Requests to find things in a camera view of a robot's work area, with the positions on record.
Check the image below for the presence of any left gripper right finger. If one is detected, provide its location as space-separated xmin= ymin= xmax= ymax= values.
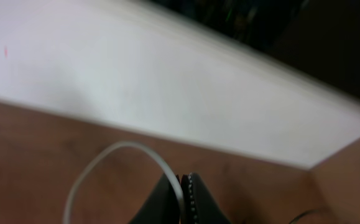
xmin=181 ymin=173 xmax=231 ymax=224

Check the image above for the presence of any black cable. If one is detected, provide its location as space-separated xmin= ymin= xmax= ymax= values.
xmin=288 ymin=208 xmax=323 ymax=224

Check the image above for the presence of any white cable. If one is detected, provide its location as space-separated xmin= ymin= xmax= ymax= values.
xmin=63 ymin=140 xmax=186 ymax=224

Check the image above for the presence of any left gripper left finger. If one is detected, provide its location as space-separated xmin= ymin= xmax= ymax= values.
xmin=129 ymin=174 xmax=180 ymax=224

